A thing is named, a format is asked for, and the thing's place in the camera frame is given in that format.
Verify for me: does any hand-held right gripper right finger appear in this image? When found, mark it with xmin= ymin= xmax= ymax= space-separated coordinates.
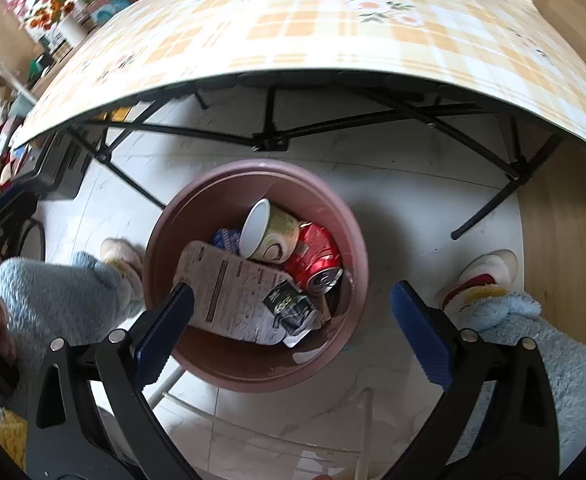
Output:
xmin=388 ymin=280 xmax=559 ymax=480

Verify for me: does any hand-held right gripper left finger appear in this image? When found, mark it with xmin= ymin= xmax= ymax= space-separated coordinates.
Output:
xmin=25 ymin=282 xmax=204 ymax=480

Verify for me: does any brown plastic bin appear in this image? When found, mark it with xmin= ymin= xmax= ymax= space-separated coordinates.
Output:
xmin=142 ymin=159 xmax=369 ymax=393

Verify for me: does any white card package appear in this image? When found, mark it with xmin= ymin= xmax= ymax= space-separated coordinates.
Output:
xmin=178 ymin=240 xmax=306 ymax=346

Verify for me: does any black packet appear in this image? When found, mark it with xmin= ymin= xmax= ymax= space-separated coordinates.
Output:
xmin=263 ymin=280 xmax=324 ymax=348

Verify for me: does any red drink can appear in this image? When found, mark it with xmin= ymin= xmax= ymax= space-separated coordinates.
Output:
xmin=283 ymin=222 xmax=345 ymax=296

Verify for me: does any green paper cup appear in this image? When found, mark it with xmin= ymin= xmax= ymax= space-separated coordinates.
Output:
xmin=238 ymin=198 xmax=301 ymax=264

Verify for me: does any black case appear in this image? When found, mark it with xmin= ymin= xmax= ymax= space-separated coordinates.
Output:
xmin=18 ymin=132 xmax=94 ymax=201

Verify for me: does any yellow fuzzy cloth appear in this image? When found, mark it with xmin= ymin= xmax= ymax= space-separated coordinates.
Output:
xmin=0 ymin=407 xmax=28 ymax=471

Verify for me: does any person's left slipper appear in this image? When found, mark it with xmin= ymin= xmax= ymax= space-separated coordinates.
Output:
xmin=100 ymin=237 xmax=146 ymax=291

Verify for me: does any white vase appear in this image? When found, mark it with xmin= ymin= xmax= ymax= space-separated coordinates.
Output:
xmin=60 ymin=16 xmax=88 ymax=47

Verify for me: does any orange flower bunch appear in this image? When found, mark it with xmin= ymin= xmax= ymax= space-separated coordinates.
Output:
xmin=25 ymin=2 xmax=76 ymax=31

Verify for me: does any brown striped basket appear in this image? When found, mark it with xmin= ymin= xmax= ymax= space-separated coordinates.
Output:
xmin=90 ymin=0 xmax=154 ymax=23

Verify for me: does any yellow checked tablecloth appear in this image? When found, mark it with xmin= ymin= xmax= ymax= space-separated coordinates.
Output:
xmin=10 ymin=0 xmax=586 ymax=161

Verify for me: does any black metal chair frame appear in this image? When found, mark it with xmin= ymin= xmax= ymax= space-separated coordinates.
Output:
xmin=20 ymin=217 xmax=48 ymax=261

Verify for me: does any black folding table frame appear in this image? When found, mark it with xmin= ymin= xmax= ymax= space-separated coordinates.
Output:
xmin=68 ymin=75 xmax=564 ymax=241

